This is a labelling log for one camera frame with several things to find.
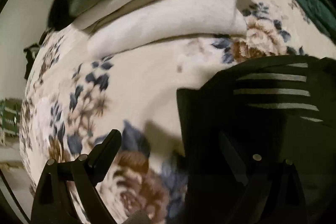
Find black knit garment white stripes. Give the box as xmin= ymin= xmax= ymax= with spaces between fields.
xmin=177 ymin=56 xmax=335 ymax=223

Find white folded fleece cloth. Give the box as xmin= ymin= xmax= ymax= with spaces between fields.
xmin=88 ymin=0 xmax=247 ymax=58

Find floral print bed blanket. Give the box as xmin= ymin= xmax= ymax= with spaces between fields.
xmin=20 ymin=0 xmax=335 ymax=223

